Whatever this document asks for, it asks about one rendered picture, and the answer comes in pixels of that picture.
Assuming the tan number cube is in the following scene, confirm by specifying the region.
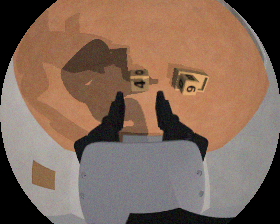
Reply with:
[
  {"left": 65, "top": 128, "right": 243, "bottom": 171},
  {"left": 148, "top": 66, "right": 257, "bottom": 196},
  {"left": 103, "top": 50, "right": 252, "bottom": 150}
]
[
  {"left": 178, "top": 73, "right": 200, "bottom": 96},
  {"left": 130, "top": 69, "right": 149, "bottom": 92}
]

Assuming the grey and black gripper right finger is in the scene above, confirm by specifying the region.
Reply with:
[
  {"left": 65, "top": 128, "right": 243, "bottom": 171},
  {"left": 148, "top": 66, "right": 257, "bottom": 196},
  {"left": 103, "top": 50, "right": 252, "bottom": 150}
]
[{"left": 155, "top": 91, "right": 208, "bottom": 161}]

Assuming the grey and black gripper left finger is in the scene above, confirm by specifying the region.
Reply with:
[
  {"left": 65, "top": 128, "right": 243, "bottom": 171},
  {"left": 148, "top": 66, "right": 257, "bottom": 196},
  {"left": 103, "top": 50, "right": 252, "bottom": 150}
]
[{"left": 74, "top": 92, "right": 125, "bottom": 164}]

